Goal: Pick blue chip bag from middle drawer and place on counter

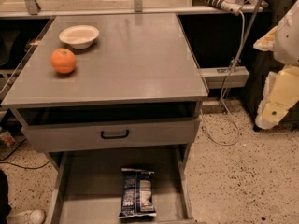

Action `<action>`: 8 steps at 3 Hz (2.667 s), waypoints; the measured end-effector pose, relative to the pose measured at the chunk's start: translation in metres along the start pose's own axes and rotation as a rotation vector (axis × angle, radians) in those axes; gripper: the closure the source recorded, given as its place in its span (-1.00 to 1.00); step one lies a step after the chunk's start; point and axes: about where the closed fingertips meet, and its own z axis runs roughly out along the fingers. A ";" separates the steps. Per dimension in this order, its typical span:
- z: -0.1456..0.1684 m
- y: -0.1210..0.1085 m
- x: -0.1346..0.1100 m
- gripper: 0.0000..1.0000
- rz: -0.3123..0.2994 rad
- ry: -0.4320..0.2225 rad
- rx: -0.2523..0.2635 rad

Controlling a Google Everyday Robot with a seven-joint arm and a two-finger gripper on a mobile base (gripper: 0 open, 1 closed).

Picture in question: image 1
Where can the metal back shelf frame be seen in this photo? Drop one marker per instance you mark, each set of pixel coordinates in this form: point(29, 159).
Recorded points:
point(124, 3)

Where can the small red white packet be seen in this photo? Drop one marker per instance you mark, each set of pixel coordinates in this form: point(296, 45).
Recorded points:
point(7, 139)

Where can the blue chip bag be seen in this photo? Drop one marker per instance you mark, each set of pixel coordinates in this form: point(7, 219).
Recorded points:
point(136, 200)

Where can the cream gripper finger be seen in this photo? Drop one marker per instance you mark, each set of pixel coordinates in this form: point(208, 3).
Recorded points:
point(266, 43)
point(280, 94)

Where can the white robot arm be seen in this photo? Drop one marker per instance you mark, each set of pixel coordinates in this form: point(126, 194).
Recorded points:
point(286, 43)

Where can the grey drawer cabinet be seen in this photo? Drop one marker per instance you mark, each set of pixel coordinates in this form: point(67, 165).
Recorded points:
point(136, 59)

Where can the orange fruit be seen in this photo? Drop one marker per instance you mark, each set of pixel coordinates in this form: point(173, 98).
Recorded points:
point(63, 61)

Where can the white power strip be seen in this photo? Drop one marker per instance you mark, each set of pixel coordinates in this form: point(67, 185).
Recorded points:
point(230, 6)

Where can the black drawer handle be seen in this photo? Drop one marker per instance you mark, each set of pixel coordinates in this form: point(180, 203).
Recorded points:
point(114, 134)

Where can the grey top drawer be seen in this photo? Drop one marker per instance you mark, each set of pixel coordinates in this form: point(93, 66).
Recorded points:
point(69, 128)

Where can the white sneaker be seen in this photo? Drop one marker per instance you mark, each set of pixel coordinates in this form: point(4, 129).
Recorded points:
point(36, 216)

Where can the white paper bowl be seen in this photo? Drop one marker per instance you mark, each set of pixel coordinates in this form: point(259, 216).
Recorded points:
point(79, 37)

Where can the grey open middle drawer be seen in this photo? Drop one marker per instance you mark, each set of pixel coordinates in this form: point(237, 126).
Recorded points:
point(89, 186)

